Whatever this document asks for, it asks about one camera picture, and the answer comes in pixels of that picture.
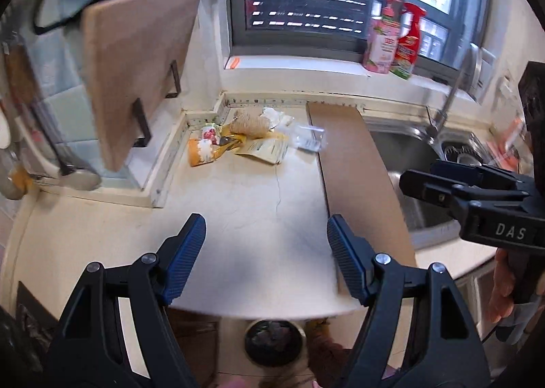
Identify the steel mesh skimmer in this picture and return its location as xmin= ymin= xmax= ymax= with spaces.
xmin=0 ymin=150 xmax=32 ymax=201

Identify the steel sink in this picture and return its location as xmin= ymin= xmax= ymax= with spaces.
xmin=368 ymin=124 xmax=533 ymax=244

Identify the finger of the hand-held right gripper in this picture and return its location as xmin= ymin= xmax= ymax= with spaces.
xmin=429 ymin=159 xmax=533 ymax=193
xmin=399 ymin=169 xmax=529 ymax=219

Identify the black glass stove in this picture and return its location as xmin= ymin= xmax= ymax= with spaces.
xmin=0 ymin=281 xmax=60 ymax=376

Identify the yellow wrapper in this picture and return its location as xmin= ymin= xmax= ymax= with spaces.
xmin=217 ymin=135 xmax=248 ymax=154

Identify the white paper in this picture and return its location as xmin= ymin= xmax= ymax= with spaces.
xmin=261 ymin=107 xmax=294 ymax=129

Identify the orange snack packet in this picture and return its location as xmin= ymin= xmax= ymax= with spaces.
xmin=187 ymin=138 xmax=222 ymax=167

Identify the person's right hand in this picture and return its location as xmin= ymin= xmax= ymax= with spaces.
xmin=487 ymin=248 xmax=523 ymax=325

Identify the steel ladle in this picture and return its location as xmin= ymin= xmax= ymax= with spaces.
xmin=30 ymin=107 xmax=102 ymax=192

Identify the brown cutting board on counter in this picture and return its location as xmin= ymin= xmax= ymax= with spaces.
xmin=307 ymin=102 xmax=417 ymax=293

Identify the beige pouch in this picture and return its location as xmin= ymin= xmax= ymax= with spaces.
xmin=234 ymin=137 xmax=289 ymax=165

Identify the grey framed window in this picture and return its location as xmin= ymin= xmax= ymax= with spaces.
xmin=228 ymin=0 xmax=497 ymax=86

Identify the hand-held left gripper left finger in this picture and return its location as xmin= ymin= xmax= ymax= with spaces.
xmin=45 ymin=213 xmax=208 ymax=388

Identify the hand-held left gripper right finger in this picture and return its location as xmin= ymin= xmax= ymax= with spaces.
xmin=326 ymin=214 xmax=490 ymax=388

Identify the steel faucet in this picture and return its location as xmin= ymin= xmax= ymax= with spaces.
xmin=426 ymin=41 xmax=482 ymax=137

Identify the pink cloth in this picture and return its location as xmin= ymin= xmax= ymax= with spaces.
xmin=489 ymin=118 xmax=526 ymax=167

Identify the round trash bin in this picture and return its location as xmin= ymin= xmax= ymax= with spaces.
xmin=244 ymin=319 xmax=306 ymax=367

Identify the white wall holder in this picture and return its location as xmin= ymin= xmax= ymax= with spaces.
xmin=468 ymin=47 xmax=497 ymax=103

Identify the wooden cutting board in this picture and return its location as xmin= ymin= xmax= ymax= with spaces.
xmin=81 ymin=0 xmax=204 ymax=172

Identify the red spray bottle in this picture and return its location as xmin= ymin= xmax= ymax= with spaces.
xmin=389 ymin=2 xmax=427 ymax=80

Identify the pink dish soap bottle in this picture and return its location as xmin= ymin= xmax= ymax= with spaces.
xmin=362 ymin=0 xmax=403 ymax=74

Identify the black wire rack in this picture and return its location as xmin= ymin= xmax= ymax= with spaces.
xmin=33 ymin=0 xmax=182 ymax=148

